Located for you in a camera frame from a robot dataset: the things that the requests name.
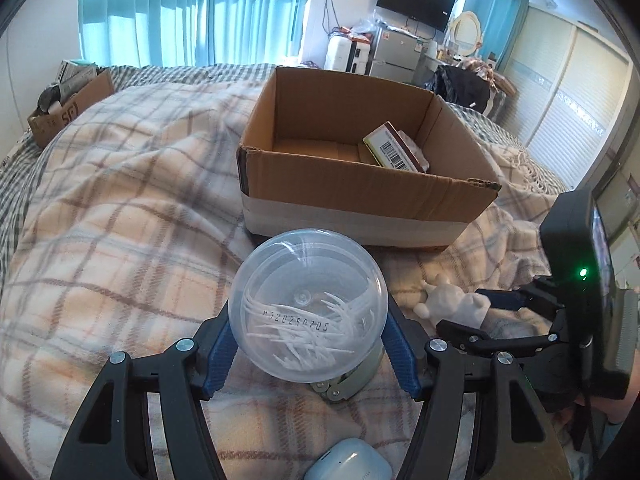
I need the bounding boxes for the white toy figurine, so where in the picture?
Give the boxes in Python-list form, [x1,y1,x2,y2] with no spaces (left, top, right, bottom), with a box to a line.
[414,280,492,332]

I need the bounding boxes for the grey checked bed sheet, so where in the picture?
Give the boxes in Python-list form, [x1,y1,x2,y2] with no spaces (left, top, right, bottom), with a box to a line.
[0,62,531,261]

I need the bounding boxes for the large cardboard box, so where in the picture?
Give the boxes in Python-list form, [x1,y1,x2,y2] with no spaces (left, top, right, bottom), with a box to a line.
[236,66,503,252]

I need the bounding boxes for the silver mini fridge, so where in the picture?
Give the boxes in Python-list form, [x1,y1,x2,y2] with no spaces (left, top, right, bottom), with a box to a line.
[367,25,426,85]

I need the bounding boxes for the olive metal folding tool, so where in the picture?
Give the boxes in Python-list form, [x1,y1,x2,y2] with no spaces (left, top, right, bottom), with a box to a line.
[309,352,387,404]

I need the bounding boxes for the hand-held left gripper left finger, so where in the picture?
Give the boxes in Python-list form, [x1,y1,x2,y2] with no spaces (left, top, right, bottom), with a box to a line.
[50,304,240,480]

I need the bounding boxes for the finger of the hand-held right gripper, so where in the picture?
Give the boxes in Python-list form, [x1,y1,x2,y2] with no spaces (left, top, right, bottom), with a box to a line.
[474,275,565,318]
[435,320,560,358]

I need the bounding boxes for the flat box with barcode label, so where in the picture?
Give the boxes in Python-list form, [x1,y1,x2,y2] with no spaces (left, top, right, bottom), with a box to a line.
[362,121,427,174]

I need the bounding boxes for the oval white-framed mirror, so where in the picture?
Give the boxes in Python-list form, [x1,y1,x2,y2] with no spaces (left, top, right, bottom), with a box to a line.
[451,11,484,56]

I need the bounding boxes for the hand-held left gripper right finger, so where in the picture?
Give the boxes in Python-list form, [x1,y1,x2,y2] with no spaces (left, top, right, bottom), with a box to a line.
[381,304,572,480]

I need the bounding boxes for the white suitcase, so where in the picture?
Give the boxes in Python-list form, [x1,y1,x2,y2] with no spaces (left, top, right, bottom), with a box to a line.
[325,34,372,74]

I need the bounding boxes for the small cardboard box with items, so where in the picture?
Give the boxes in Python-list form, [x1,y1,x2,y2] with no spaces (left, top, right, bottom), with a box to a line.
[27,59,116,149]

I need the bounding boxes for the black bag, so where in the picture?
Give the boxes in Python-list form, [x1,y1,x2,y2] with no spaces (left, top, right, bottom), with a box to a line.
[431,64,492,111]

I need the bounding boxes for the white sliding-door wardrobe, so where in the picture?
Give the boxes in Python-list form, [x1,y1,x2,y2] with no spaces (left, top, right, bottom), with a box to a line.
[501,2,632,193]

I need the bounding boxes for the beige plaid blanket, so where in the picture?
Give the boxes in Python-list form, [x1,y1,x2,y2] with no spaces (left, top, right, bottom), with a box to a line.
[0,67,576,480]

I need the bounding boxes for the clear round floss pick container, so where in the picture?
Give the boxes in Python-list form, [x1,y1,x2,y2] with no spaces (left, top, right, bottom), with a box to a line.
[227,229,389,382]

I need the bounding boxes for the light blue earbud case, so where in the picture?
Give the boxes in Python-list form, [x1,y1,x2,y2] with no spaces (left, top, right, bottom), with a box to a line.
[303,437,394,480]

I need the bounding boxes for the blue curtains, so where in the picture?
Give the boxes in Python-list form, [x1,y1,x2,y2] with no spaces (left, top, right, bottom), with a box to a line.
[77,0,313,70]

